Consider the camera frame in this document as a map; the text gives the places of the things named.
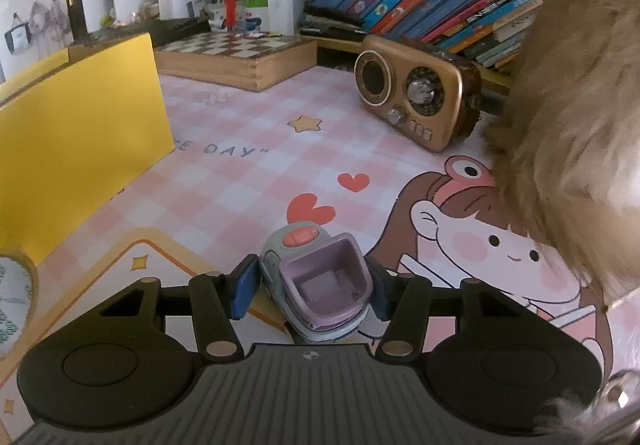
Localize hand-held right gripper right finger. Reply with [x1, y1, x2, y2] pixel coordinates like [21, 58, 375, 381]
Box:
[364, 257, 532, 361]

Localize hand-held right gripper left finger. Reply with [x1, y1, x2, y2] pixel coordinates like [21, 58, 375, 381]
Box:
[92, 254, 262, 361]

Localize grey and lilac toy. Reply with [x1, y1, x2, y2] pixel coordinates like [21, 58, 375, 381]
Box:
[258, 221, 376, 345]

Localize yellow cardboard box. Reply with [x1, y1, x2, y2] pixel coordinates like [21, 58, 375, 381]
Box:
[0, 32, 176, 266]

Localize pink checked tablecloth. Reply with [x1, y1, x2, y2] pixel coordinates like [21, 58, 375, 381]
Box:
[37, 65, 640, 391]

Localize wooden retro radio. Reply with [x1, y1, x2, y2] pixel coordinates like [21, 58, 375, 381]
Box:
[353, 34, 483, 154]

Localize wooden chessboard box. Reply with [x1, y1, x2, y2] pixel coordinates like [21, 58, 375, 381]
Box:
[154, 31, 319, 93]

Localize yellow tape roll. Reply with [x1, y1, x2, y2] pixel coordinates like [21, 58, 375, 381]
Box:
[0, 252, 41, 358]

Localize fluffy orange cat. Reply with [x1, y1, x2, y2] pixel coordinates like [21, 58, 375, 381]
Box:
[482, 0, 640, 311]

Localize black electronic keyboard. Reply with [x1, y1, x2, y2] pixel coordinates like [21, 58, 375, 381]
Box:
[75, 17, 213, 50]

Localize fluffy lilac clothing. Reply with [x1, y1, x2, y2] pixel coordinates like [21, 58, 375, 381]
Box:
[537, 367, 640, 445]

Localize green and white pen holder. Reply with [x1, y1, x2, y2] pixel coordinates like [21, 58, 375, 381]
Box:
[240, 0, 268, 32]

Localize grey hanging tote bag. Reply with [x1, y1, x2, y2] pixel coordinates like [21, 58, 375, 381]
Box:
[4, 12, 37, 56]

